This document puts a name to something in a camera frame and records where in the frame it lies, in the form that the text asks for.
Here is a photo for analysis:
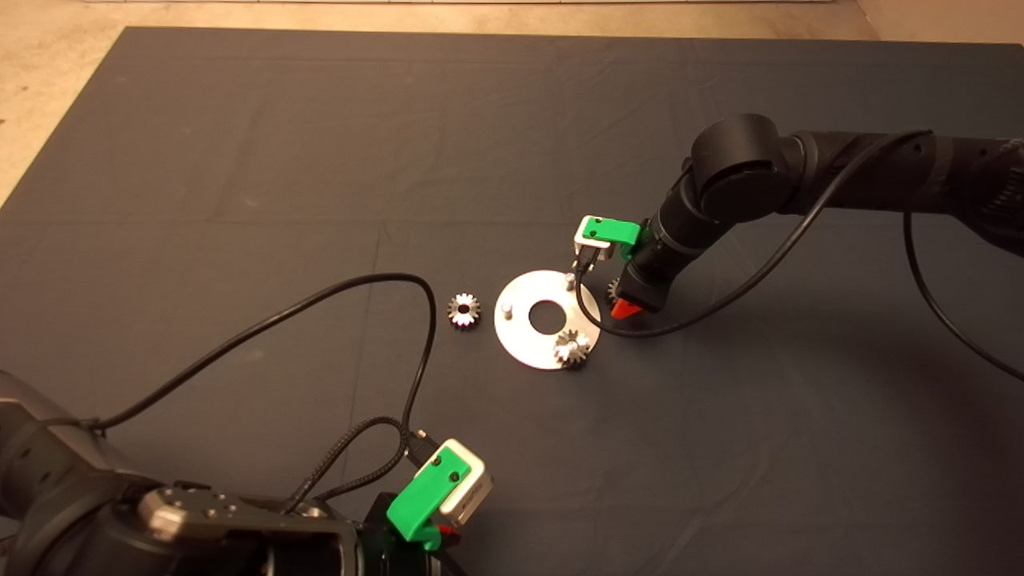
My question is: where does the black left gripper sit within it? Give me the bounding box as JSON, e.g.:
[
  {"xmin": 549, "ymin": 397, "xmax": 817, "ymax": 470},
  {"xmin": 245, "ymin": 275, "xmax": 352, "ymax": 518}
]
[{"xmin": 366, "ymin": 492, "xmax": 465, "ymax": 576}]

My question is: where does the round metal carrier plate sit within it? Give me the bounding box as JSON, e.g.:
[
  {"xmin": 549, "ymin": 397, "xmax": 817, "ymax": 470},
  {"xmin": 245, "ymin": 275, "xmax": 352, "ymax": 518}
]
[{"xmin": 494, "ymin": 270, "xmax": 602, "ymax": 371}]

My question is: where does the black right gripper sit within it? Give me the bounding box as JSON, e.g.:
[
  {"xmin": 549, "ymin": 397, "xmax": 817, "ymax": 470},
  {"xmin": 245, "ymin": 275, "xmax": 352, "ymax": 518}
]
[{"xmin": 610, "ymin": 240, "xmax": 681, "ymax": 321}]

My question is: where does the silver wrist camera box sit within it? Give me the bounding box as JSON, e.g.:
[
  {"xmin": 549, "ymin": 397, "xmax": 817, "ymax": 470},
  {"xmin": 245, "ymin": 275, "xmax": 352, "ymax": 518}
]
[
  {"xmin": 412, "ymin": 438, "xmax": 494, "ymax": 526},
  {"xmin": 573, "ymin": 214, "xmax": 621, "ymax": 261}
]

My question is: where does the dark grey table cloth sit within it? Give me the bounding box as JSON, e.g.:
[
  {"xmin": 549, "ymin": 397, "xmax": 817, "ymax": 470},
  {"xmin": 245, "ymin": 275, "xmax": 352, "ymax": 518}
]
[{"xmin": 0, "ymin": 28, "xmax": 1024, "ymax": 576}]

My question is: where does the black braided cable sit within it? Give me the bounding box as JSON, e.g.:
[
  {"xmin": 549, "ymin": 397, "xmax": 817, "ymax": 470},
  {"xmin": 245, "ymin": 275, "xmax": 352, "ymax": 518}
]
[{"xmin": 284, "ymin": 416, "xmax": 429, "ymax": 513}]

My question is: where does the smooth black cable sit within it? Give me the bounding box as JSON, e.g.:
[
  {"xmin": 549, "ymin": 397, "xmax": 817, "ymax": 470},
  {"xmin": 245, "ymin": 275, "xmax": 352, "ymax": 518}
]
[
  {"xmin": 571, "ymin": 130, "xmax": 1024, "ymax": 383},
  {"xmin": 80, "ymin": 274, "xmax": 438, "ymax": 449}
]

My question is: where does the bright green camera mount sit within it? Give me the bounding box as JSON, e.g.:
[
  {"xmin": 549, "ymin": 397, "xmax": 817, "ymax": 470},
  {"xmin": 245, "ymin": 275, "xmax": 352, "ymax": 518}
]
[
  {"xmin": 386, "ymin": 446, "xmax": 473, "ymax": 553},
  {"xmin": 582, "ymin": 216, "xmax": 643, "ymax": 258}
]

